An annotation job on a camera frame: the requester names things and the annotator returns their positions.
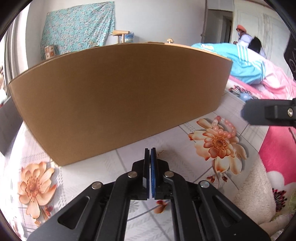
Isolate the pink bead bracelet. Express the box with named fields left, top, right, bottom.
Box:
left=211, top=115, right=238, bottom=140

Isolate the doll with orange hat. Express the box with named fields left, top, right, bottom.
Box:
left=233, top=25, right=266, bottom=58

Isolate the cyan striped jacket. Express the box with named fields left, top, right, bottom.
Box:
left=192, top=43, right=266, bottom=85

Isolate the white wardrobe door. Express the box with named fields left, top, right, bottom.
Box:
left=230, top=1, right=293, bottom=78

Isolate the white fluffy blanket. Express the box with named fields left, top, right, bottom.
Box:
left=232, top=158, right=295, bottom=237

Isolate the brown cardboard box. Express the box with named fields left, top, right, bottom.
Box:
left=9, top=42, right=232, bottom=166

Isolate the dark grey cabinet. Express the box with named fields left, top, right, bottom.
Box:
left=0, top=97, right=23, bottom=156

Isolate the wooden chair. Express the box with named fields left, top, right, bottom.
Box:
left=112, top=30, right=130, bottom=44

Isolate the patterned paper roll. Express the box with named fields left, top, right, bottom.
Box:
left=44, top=45, right=56, bottom=60

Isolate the turquoise floral wall cloth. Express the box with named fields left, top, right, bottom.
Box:
left=41, top=1, right=115, bottom=60

